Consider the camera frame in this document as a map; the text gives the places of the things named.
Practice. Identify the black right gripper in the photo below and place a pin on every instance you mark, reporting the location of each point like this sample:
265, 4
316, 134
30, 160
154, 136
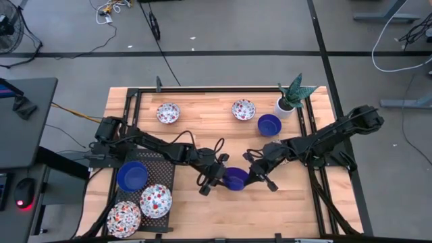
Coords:
265, 162

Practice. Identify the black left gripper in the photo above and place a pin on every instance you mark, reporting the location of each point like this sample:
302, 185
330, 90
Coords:
214, 170

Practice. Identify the blue mini bowl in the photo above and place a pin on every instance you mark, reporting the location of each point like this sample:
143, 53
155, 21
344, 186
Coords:
238, 179
269, 125
132, 176

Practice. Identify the red flower print mini bowl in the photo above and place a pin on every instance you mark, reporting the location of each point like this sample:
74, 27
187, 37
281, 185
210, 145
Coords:
243, 109
156, 201
168, 113

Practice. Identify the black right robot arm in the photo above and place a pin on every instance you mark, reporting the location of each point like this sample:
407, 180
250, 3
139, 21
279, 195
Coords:
324, 136

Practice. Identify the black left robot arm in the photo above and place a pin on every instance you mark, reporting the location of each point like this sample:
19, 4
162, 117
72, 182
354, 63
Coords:
152, 141

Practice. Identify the black perforated metal rack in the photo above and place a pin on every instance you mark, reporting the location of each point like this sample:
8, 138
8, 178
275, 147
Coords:
162, 172

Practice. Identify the white plant pot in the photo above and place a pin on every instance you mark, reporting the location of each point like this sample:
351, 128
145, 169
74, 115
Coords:
279, 111

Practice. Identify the green snake plant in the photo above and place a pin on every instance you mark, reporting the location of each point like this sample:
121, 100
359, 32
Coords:
295, 92

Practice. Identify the black desk crossbar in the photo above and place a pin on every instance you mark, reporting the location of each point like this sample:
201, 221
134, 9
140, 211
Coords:
60, 162

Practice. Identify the grey desk foot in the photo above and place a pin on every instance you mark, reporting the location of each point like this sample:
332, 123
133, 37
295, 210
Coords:
384, 17
405, 103

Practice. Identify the black desk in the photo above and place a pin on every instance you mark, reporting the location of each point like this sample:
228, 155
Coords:
30, 135

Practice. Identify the black computer mouse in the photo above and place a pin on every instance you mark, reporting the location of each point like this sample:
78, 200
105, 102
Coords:
24, 192

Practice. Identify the dark grey side desk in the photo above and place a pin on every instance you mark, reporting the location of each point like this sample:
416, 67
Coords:
10, 229

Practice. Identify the black keyboard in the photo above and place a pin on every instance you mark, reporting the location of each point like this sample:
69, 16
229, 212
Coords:
2, 192

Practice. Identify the black monitor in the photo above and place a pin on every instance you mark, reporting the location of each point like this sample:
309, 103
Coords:
8, 90

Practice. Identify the black floor fan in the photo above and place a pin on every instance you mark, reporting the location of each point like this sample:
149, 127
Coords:
6, 27

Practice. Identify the black aluminium rig frame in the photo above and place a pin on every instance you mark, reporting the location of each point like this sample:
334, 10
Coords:
216, 89

